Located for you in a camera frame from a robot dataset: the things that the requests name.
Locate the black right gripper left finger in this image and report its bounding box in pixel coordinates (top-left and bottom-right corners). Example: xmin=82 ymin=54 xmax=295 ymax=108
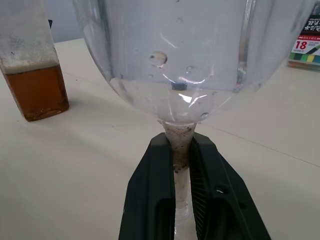
xmin=117 ymin=133 xmax=176 ymax=240

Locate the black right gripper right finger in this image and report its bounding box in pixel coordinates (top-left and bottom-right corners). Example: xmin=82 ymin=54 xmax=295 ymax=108
xmin=188 ymin=136 xmax=272 ymax=240

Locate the clear wine glass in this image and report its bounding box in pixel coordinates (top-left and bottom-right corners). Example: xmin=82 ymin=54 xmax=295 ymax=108
xmin=72 ymin=0 xmax=319 ymax=240

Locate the plastic bottle with red liquid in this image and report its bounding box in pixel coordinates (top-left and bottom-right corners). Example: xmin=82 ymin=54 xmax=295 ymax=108
xmin=0 ymin=0 xmax=71 ymax=123

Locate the marker pen box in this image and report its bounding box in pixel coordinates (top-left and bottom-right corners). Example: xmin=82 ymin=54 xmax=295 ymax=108
xmin=286 ymin=0 xmax=320 ymax=74

